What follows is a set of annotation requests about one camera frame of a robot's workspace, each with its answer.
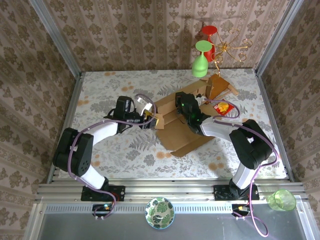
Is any brown cardboard paper box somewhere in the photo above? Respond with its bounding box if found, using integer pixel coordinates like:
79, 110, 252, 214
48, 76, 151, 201
153, 74, 218, 159

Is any left black connector box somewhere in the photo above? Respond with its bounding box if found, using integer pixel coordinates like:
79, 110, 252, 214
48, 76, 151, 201
92, 203, 113, 218

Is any black connector box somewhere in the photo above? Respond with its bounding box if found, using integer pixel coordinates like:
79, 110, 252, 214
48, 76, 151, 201
92, 203, 113, 218
231, 203, 251, 218

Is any right black connector box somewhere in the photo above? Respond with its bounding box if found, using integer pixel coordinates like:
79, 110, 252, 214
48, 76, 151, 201
231, 203, 251, 218

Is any red snack packet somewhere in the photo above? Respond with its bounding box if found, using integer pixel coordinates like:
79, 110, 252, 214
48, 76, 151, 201
212, 99, 235, 116

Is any green wine glass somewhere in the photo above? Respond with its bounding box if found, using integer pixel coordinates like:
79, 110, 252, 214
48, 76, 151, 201
191, 40, 213, 78

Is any floral table mat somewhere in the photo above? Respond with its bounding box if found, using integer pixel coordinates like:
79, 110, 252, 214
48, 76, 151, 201
58, 68, 287, 180

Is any red wine glass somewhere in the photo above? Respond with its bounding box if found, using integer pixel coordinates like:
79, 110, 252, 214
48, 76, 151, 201
201, 25, 218, 63

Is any green leaf pattern bowl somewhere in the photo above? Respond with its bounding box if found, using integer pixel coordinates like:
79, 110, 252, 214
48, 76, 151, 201
145, 196, 176, 230

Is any green transparent plastic cup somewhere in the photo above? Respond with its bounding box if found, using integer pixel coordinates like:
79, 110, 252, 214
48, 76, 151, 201
266, 189, 297, 213

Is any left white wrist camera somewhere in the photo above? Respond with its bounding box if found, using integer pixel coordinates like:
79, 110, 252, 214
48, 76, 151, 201
136, 97, 154, 117

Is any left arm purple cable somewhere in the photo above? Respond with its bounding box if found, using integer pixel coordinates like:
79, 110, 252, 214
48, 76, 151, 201
67, 93, 158, 221

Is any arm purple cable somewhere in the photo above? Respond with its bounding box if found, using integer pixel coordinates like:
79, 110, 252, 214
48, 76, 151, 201
67, 93, 158, 221
203, 97, 280, 238

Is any gold wire glass rack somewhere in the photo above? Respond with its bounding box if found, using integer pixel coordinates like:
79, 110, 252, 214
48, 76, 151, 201
206, 28, 252, 101

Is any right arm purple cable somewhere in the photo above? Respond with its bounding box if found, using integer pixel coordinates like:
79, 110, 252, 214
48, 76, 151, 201
203, 97, 280, 238

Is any aluminium front rail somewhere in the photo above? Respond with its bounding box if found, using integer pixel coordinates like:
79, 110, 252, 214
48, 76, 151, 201
34, 181, 307, 203

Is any perforated metal cable duct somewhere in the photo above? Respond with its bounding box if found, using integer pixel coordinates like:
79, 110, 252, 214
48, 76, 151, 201
43, 202, 305, 214

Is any aluminium frame post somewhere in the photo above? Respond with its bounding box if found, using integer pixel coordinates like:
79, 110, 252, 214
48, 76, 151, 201
254, 0, 305, 76
27, 0, 83, 76

